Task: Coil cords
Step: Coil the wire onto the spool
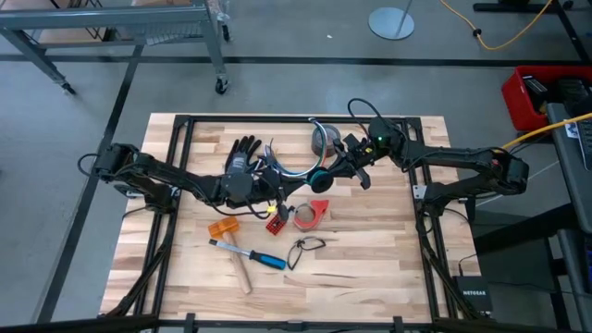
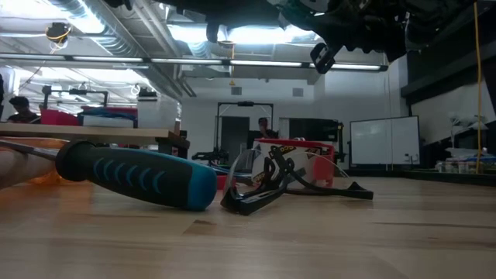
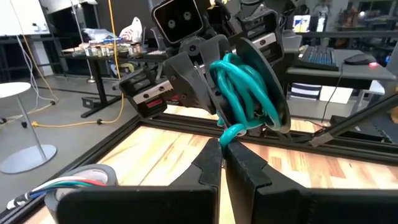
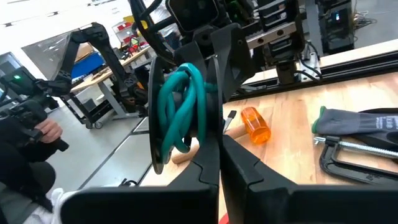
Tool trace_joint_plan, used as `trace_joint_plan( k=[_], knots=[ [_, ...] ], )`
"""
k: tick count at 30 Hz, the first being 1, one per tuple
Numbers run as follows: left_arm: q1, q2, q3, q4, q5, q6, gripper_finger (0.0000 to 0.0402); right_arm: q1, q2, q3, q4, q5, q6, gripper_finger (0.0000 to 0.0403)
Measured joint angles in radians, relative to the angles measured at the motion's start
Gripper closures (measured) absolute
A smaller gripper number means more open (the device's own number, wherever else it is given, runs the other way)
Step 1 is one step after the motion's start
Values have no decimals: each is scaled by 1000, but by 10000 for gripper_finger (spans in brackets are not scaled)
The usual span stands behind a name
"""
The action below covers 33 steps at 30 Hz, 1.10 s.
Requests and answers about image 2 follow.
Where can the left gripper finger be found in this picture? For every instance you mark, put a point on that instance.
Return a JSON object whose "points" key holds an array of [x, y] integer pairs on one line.
{"points": [[212, 33]]}

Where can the stacked supplies pile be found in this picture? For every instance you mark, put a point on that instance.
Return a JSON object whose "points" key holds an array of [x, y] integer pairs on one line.
{"points": [[465, 166]]}

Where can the white whiteboard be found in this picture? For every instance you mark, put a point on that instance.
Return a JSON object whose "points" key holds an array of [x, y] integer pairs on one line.
{"points": [[383, 141]]}

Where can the person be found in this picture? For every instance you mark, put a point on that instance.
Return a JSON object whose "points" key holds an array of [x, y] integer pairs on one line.
{"points": [[267, 129], [21, 112]]}

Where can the black background robot arm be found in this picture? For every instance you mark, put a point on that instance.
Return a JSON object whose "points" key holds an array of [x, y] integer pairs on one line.
{"points": [[209, 156]]}

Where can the black pipe rig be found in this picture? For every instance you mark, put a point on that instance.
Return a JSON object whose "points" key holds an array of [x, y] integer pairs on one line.
{"points": [[73, 92]]}

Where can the silver ventilation duct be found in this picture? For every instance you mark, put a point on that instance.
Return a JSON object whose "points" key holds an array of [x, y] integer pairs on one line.
{"points": [[112, 42]]}

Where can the white stacked sheets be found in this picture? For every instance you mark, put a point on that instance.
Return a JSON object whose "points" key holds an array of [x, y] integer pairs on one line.
{"points": [[108, 121]]}

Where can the black cabinet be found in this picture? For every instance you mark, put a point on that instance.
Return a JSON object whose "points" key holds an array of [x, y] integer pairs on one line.
{"points": [[314, 129]]}

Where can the clear safety glasses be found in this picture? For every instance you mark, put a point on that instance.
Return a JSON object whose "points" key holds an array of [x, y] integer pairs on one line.
{"points": [[248, 205]]}

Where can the long LED light bar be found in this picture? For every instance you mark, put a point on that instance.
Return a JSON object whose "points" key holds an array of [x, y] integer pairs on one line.
{"points": [[116, 59]]}

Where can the red black gridded block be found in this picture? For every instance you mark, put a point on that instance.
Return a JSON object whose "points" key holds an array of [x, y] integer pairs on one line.
{"points": [[221, 182]]}

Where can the black device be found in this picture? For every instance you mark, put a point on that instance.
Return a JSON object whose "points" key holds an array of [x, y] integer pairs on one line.
{"points": [[147, 93]]}

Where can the grey wall vent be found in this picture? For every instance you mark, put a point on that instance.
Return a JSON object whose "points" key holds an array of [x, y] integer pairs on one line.
{"points": [[297, 92], [236, 90]]}

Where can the black robot station frame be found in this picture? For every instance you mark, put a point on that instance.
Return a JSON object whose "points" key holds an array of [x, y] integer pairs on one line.
{"points": [[245, 104]]}

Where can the blue folded cloth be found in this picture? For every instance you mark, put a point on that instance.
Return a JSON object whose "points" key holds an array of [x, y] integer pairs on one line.
{"points": [[104, 113]]}

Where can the white cabinet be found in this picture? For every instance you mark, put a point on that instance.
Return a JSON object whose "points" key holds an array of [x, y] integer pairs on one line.
{"points": [[155, 114]]}

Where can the black aluminium rig frame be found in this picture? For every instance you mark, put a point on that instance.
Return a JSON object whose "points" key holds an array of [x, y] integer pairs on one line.
{"points": [[445, 178]]}

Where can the red white box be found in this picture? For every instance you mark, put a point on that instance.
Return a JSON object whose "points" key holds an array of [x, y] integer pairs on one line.
{"points": [[323, 166]]}

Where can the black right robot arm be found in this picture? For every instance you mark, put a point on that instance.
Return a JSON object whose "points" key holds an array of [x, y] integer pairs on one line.
{"points": [[434, 19]]}

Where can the white desk lamp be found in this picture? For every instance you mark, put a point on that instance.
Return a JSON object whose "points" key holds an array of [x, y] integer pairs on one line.
{"points": [[465, 120]]}

